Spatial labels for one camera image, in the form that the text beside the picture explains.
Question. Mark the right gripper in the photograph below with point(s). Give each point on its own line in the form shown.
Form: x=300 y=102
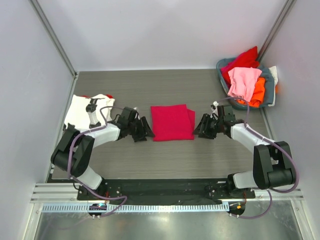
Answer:
x=209 y=126

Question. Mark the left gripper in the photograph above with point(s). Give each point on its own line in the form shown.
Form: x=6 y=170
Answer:
x=146 y=132

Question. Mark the crimson t shirt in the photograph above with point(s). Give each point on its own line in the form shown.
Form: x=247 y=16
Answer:
x=173 y=123

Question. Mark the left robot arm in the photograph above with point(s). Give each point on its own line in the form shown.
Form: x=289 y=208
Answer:
x=73 y=152

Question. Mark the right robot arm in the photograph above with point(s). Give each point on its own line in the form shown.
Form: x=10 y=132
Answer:
x=273 y=165

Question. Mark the pink t shirt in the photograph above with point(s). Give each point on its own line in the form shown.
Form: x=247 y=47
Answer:
x=240 y=72

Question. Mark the orange t shirt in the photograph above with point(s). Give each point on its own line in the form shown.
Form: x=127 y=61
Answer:
x=252 y=90

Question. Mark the blue laundry basket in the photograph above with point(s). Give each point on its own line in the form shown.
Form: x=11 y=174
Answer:
x=269 y=85

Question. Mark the folded white t shirt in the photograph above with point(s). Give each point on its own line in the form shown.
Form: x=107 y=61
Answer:
x=89 y=112

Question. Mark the red t shirt in basket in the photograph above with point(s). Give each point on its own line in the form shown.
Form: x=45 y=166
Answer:
x=246 y=59

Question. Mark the white cloth in basket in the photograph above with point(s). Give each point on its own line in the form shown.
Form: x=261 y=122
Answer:
x=274 y=73

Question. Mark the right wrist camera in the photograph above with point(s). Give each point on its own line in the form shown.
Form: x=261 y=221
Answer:
x=214 y=108

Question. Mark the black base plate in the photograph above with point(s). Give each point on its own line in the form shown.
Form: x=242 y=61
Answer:
x=169 y=192

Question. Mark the slotted cable duct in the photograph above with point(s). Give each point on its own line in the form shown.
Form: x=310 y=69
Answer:
x=105 y=208

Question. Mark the right aluminium frame post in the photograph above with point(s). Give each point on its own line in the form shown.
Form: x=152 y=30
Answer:
x=280 y=19

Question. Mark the aluminium frame post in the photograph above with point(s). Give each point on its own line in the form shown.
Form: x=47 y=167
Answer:
x=280 y=19
x=52 y=35

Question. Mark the left aluminium frame post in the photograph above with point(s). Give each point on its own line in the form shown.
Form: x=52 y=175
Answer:
x=52 y=35

